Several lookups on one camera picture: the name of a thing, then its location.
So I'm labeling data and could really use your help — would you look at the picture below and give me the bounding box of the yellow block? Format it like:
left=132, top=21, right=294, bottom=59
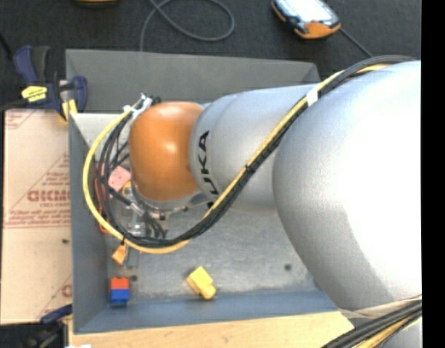
left=186, top=265, right=217, bottom=301

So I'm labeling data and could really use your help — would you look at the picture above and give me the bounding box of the pink block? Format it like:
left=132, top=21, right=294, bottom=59
left=107, top=165, right=133, bottom=193

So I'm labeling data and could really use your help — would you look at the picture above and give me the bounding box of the orange long flat block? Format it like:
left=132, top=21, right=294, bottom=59
left=93, top=172, right=112, bottom=234

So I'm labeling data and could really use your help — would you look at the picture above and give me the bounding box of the dark grey block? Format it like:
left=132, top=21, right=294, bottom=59
left=124, top=246, right=141, bottom=270

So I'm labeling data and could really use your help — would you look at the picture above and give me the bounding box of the brown cardboard board, red print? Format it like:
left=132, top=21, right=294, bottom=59
left=0, top=108, right=74, bottom=326

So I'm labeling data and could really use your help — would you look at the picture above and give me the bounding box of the grey metal bin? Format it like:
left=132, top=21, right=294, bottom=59
left=65, top=49, right=355, bottom=335

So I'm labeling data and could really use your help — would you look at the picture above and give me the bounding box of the orange and blue block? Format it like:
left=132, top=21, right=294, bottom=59
left=109, top=275, right=130, bottom=308

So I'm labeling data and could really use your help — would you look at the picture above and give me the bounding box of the small orange block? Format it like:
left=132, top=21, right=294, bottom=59
left=111, top=246, right=128, bottom=266

